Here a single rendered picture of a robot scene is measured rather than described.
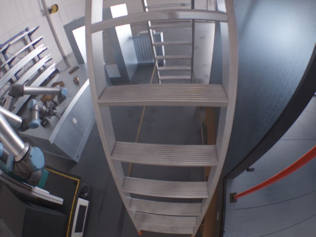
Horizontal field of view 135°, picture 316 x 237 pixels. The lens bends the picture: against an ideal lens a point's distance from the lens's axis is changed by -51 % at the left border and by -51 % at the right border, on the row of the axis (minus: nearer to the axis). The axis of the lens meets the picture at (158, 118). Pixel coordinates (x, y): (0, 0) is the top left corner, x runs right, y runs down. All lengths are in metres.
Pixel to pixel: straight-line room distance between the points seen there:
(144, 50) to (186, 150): 3.01
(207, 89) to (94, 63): 0.34
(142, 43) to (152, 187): 3.02
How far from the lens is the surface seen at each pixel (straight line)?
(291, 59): 0.58
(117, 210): 1.62
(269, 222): 1.43
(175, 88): 0.39
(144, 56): 3.41
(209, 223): 1.38
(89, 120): 2.21
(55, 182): 1.77
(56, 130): 1.66
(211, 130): 1.68
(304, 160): 0.57
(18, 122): 1.18
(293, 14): 0.61
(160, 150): 0.50
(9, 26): 6.94
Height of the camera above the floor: 1.50
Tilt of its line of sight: 49 degrees down
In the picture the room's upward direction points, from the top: 10 degrees counter-clockwise
